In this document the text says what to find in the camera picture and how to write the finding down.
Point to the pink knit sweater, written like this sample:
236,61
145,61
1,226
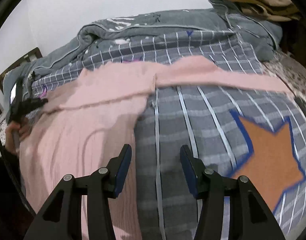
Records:
87,121

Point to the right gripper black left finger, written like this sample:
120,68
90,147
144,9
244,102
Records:
60,215

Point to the grey checked star quilt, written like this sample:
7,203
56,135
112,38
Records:
256,133

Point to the person's left hand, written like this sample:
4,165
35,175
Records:
15,133

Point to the brown folded clothes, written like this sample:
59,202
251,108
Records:
270,10

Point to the black garment on chair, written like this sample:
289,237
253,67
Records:
293,41

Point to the grey-green fleece blanket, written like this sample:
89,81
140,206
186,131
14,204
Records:
238,41

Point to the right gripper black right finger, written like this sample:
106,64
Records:
249,215

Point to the floral bed sheet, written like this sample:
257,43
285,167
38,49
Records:
290,71

